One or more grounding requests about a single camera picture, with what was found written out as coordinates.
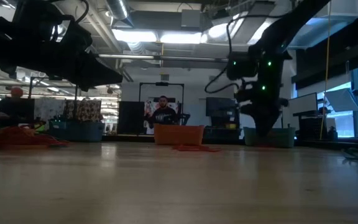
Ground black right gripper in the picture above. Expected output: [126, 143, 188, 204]
[235, 50, 293, 138]

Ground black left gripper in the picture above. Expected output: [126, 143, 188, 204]
[0, 29, 124, 93]

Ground mixed colour rubber band pile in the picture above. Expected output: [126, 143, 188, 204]
[0, 125, 71, 149]

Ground mint green plastic basket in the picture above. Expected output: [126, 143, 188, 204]
[243, 126, 296, 149]

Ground floral patterned panel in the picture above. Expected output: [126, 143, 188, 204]
[63, 98, 103, 123]

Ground white board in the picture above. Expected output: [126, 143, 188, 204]
[286, 92, 319, 115]

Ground black equipment cart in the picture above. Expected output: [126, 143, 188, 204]
[203, 116, 242, 141]

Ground black monitor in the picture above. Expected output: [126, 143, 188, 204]
[205, 96, 241, 118]

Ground black side desk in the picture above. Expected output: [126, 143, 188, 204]
[292, 108, 333, 141]

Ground ceiling light panel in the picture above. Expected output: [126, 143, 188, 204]
[160, 31, 203, 45]
[112, 29, 158, 44]

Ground black upright panel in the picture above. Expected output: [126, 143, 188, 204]
[117, 100, 146, 136]

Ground blue plastic basket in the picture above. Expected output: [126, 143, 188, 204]
[48, 119, 106, 143]

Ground grey ceiling pipe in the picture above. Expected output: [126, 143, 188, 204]
[97, 53, 230, 63]

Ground person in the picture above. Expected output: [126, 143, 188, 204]
[0, 86, 36, 127]
[145, 95, 181, 129]

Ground tilted white panel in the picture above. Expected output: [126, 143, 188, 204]
[324, 88, 358, 113]

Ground orange plastic basket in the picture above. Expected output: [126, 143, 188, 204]
[153, 123, 206, 146]

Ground grey ceiling box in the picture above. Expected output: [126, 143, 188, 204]
[180, 9, 202, 29]

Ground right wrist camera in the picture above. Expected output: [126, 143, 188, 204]
[226, 51, 260, 81]

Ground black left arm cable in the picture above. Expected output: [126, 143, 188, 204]
[73, 0, 90, 25]

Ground black stand frame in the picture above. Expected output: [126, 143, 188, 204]
[139, 82, 185, 127]

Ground yellow hanging cord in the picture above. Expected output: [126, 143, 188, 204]
[318, 0, 333, 141]

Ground silver ceiling duct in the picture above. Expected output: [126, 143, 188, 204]
[105, 0, 135, 29]

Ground black aluminium table frame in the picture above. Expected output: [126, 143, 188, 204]
[101, 133, 358, 149]

